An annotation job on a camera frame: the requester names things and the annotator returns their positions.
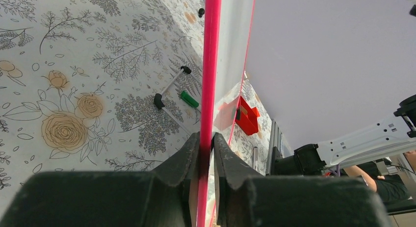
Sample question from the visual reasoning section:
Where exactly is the blue cap marker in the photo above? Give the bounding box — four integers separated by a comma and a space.
252, 146, 258, 170

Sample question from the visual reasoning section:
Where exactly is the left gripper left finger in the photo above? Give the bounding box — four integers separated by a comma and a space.
0, 133, 200, 227

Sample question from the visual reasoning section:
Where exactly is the person forearm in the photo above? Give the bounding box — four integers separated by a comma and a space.
344, 165, 377, 192

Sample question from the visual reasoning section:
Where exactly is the small black knob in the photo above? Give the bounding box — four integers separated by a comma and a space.
198, 8, 205, 18

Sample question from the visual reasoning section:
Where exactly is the red plastic box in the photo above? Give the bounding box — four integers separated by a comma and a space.
235, 96, 260, 136

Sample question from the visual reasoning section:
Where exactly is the pink framed whiteboard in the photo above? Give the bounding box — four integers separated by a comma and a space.
196, 0, 255, 227

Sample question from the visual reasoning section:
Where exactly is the floral patterned mat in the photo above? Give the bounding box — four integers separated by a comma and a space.
0, 0, 274, 227

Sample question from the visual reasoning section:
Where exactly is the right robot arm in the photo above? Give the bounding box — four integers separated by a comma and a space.
269, 96, 416, 176

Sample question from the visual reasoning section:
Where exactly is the green cap marker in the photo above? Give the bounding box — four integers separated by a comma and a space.
180, 91, 199, 108

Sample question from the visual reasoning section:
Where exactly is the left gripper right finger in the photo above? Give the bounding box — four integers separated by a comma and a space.
212, 133, 391, 227

